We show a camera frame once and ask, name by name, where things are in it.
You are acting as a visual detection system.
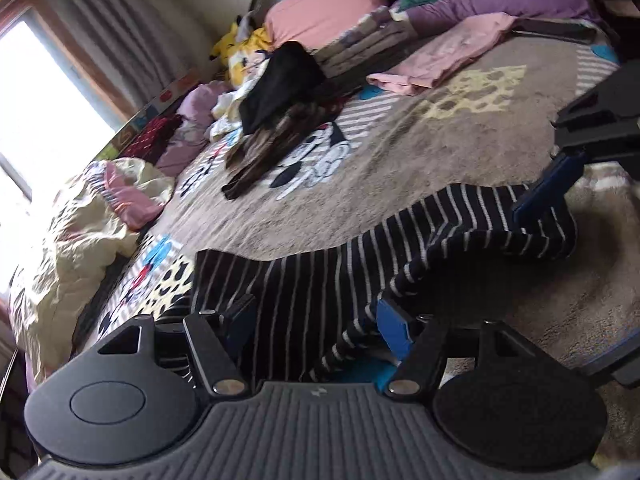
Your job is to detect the dark red dotted cloth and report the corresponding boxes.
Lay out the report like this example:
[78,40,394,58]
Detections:
[119,115,183,164]

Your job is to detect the yellow pikachu plush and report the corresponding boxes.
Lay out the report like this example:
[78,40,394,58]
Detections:
[209,21,272,89]

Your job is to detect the lilac pillow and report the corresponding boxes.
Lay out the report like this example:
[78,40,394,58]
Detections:
[155,80,230,178]

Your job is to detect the black white striped shirt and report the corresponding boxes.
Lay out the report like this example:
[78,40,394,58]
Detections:
[157,183,577,387]

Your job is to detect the pink pillow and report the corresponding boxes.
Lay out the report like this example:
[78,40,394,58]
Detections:
[265,0,387,50]

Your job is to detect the black folded garment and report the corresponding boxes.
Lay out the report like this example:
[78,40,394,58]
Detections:
[239,41,326,136]

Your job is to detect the pink sweatshirt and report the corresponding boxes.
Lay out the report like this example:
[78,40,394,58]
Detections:
[367,13,516,96]

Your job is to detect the floral folded bedding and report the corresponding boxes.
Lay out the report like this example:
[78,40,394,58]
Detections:
[312,6,416,78]

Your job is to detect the purple garment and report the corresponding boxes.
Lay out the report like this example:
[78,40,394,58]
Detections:
[406,0,603,37]

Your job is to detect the cream pink crumpled duvet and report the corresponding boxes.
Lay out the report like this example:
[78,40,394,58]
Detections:
[9,157,175,385]

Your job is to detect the white crumpled clothes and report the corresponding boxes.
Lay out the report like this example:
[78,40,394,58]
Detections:
[206,60,269,143]

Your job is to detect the grey curtain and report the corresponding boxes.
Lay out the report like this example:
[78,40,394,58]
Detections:
[44,0,210,110]

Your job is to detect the brown plaid folded garment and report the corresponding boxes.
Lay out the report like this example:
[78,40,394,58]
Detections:
[221,103,342,200]

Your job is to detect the mickey mouse brown blanket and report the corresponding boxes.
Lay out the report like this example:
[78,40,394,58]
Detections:
[77,37,639,366]

